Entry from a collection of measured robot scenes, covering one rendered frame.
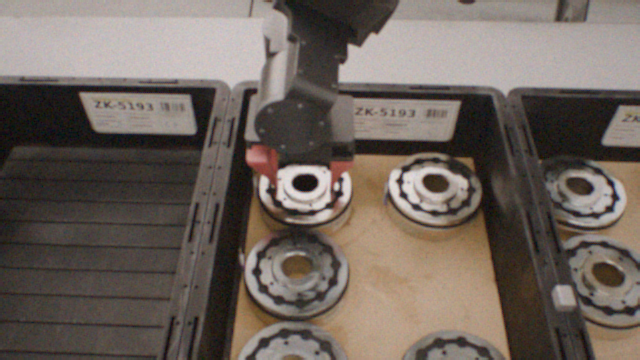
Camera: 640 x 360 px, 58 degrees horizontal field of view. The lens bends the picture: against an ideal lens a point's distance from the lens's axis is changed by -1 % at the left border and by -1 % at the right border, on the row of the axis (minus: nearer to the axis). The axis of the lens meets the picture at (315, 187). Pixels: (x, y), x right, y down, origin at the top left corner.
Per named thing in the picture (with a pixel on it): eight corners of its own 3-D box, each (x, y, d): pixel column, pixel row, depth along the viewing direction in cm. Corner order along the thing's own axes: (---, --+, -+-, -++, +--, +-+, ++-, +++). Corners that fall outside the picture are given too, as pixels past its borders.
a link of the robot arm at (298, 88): (401, -25, 46) (305, -75, 43) (414, 66, 39) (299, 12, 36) (329, 78, 54) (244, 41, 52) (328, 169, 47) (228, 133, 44)
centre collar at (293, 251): (276, 245, 59) (276, 241, 58) (325, 251, 58) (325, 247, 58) (266, 287, 55) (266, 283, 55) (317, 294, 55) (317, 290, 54)
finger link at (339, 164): (352, 209, 61) (355, 147, 54) (284, 208, 61) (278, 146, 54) (351, 161, 66) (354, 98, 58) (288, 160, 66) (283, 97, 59)
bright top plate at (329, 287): (257, 224, 61) (256, 221, 60) (353, 236, 60) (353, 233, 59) (234, 309, 54) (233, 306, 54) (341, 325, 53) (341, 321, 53)
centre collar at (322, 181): (284, 168, 65) (284, 164, 65) (328, 170, 65) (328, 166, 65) (280, 202, 62) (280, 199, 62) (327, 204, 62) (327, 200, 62)
